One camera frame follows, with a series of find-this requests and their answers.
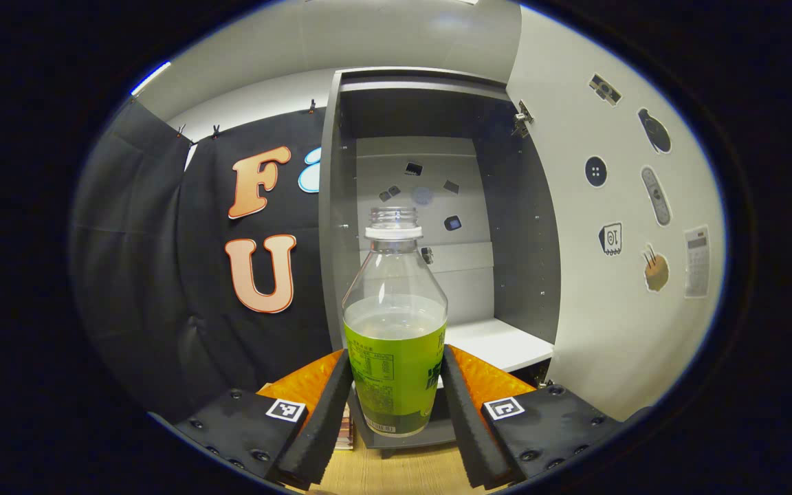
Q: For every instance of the grey cabinet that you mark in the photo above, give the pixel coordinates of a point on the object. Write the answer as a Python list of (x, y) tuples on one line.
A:
[(520, 240)]

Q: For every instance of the clear bottle with green label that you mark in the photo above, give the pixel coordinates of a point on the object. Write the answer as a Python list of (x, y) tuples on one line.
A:
[(396, 371)]

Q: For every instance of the white cabinet shelf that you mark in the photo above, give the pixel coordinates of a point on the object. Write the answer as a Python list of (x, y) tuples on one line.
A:
[(492, 340)]

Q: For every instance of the white-edged book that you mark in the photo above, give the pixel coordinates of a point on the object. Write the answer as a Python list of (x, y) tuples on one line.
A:
[(346, 430)]

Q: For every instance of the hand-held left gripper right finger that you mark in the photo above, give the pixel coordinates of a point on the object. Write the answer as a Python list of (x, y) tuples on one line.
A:
[(468, 419)]

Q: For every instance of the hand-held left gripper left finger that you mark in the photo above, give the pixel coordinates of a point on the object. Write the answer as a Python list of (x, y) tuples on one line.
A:
[(320, 419)]

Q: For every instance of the ceiling light panel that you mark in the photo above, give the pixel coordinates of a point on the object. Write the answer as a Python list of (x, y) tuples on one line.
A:
[(150, 78)]

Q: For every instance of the yellow-edged book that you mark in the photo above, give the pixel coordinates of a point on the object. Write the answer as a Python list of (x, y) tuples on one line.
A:
[(344, 444)]

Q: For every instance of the metal door hinge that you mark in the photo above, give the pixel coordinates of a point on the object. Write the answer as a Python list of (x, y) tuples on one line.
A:
[(522, 118), (542, 378)]

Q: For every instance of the black backdrop cloth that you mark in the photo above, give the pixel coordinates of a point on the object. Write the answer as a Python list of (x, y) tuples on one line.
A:
[(148, 240)]

